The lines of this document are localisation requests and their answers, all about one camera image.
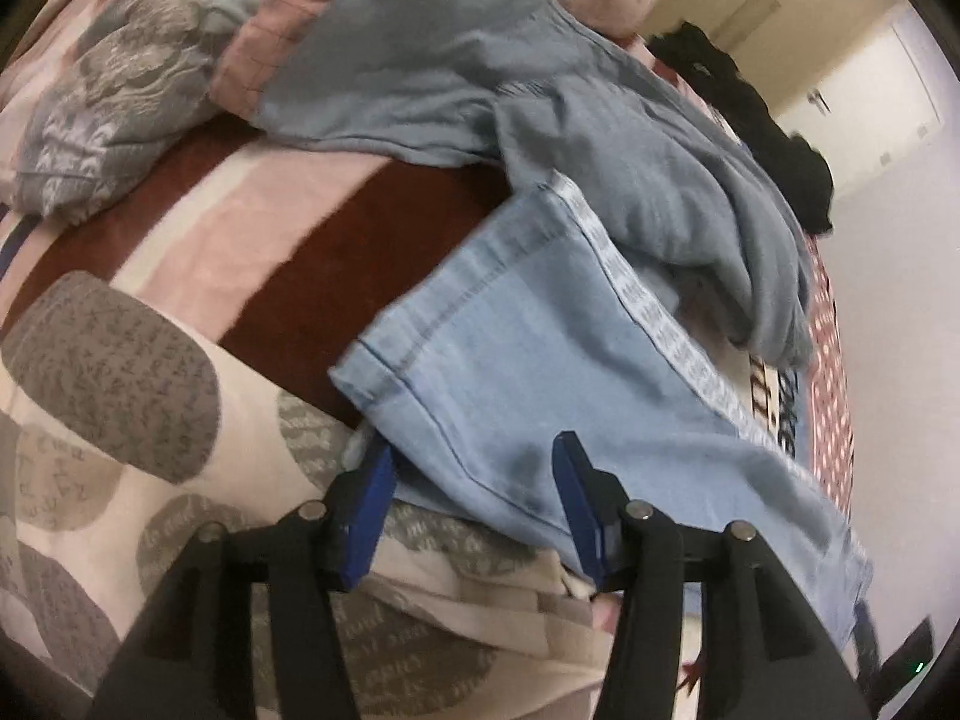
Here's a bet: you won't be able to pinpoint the black garment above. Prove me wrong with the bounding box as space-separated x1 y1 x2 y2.
646 21 837 235

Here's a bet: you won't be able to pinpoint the red dotted cloth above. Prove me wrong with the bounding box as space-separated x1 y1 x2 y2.
801 232 856 511

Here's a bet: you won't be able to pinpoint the grey floral patterned cloth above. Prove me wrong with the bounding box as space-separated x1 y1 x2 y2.
13 0 301 224

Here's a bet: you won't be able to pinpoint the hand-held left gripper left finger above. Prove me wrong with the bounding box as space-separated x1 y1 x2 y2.
88 436 397 720

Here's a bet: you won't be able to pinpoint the striped pink and maroon blanket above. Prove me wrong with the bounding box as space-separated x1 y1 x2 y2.
0 0 518 425

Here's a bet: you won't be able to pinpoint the light blue denim pants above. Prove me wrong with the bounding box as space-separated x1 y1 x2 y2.
328 171 875 650

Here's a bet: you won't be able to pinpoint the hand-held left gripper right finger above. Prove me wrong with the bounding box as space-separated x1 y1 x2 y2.
552 431 877 720

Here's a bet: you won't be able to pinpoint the grey-blue sweatshirt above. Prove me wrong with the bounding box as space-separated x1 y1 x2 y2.
253 0 815 370

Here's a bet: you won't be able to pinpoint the cream bedsheet with grey ovals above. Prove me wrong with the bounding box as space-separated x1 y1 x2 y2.
0 270 623 720

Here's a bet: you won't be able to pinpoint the white door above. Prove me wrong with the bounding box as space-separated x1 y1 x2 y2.
776 1 943 200

